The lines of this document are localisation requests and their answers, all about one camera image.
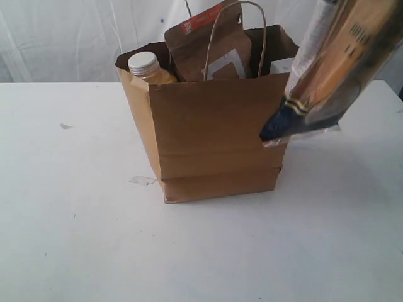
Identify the spaghetti packet dark blue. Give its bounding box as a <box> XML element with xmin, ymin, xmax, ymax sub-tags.
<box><xmin>259</xmin><ymin>1</ymin><xmax>402</xmax><ymax>147</ymax></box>

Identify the yellow millet bottle white cap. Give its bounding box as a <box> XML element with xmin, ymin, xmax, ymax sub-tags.
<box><xmin>128</xmin><ymin>51</ymin><xmax>177</xmax><ymax>84</ymax></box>

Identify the clear tape piece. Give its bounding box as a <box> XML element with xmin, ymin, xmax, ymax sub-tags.
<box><xmin>129</xmin><ymin>176</ymin><xmax>157</xmax><ymax>186</ymax></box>

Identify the small white blue milk carton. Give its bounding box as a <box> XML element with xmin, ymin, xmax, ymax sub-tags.
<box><xmin>270</xmin><ymin>58</ymin><xmax>293</xmax><ymax>74</ymax></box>

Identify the brown paper bag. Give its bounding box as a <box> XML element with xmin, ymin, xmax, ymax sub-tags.
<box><xmin>115</xmin><ymin>25</ymin><xmax>298</xmax><ymax>203</ymax></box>

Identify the brown snack pouch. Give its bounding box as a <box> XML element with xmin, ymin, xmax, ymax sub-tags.
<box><xmin>164</xmin><ymin>1</ymin><xmax>252</xmax><ymax>82</ymax></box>

